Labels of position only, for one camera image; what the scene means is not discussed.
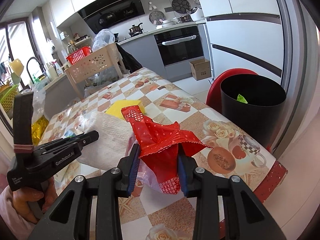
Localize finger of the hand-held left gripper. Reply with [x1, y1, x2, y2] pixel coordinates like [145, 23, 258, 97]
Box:
[34, 136, 83, 151]
[72, 131, 100, 153]

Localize yellow plastic tub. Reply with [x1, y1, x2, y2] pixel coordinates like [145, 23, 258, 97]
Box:
[9, 58, 25, 77]

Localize yellow-green plastic basket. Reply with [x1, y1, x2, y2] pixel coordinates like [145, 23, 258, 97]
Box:
[0, 84, 20, 113]

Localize cardboard box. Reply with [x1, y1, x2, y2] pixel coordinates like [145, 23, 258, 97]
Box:
[189, 58, 211, 81]

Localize red chair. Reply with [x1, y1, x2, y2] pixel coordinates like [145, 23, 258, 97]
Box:
[205, 69, 273, 153]

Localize red snack bag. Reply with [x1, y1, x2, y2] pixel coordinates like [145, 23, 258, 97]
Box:
[121, 106, 214, 195]

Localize yellow sponge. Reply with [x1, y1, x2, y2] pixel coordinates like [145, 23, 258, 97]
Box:
[104, 99, 146, 117]

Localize beige perforated chair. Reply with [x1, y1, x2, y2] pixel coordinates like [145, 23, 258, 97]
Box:
[64, 43, 124, 98]

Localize black kitchen faucet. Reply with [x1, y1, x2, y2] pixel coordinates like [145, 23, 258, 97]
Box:
[26, 57, 45, 80]

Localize black range hood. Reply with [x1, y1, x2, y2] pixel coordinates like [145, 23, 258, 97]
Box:
[77, 0, 146, 34]

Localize checkered printed tablecloth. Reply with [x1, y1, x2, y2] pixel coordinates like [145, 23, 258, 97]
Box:
[37, 67, 288, 240]

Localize black built-in oven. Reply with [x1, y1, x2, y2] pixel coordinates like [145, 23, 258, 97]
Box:
[153, 26, 204, 67]

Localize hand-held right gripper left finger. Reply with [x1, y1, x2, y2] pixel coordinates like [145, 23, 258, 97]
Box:
[27, 144, 140, 240]

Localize gold foil bag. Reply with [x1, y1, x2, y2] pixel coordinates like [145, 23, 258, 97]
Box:
[31, 116, 49, 145]

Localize dark cooking pot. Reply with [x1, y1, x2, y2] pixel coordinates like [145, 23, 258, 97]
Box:
[128, 22, 143, 34]

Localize dark round trivet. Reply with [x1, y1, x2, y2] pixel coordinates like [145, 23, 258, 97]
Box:
[172, 0, 191, 13]

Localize clear plastic bag on chair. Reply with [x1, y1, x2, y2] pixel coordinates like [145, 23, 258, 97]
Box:
[92, 29, 115, 52]

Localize black cloth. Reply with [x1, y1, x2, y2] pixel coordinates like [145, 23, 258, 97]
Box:
[117, 44, 143, 74]

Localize person's left hand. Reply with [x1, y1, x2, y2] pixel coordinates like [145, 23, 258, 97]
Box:
[11, 177, 55, 224]

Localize black trash bin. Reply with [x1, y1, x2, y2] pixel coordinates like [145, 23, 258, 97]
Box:
[220, 73, 287, 148]

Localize grey round trivet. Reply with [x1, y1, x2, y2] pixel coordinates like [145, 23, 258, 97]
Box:
[149, 10, 164, 25]

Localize plastic bag of vegetables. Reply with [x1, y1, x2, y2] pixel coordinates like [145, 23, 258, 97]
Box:
[85, 67, 120, 98]

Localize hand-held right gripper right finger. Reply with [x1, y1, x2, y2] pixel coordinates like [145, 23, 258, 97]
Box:
[177, 149, 287, 240]

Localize white towel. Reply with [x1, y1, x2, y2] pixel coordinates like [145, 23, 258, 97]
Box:
[80, 111, 137, 170]

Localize white rice cooker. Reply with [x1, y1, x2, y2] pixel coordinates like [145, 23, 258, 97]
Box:
[190, 6, 203, 22]

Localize white refrigerator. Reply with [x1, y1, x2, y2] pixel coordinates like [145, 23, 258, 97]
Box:
[191, 0, 285, 80]

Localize red plastic basket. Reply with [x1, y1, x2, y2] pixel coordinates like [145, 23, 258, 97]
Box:
[66, 46, 92, 65]

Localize crumpled clear plastic bags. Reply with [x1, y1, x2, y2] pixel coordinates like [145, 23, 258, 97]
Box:
[24, 85, 47, 120]

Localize white wall cabinets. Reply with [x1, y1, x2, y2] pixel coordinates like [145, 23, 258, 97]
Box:
[49, 0, 140, 28]

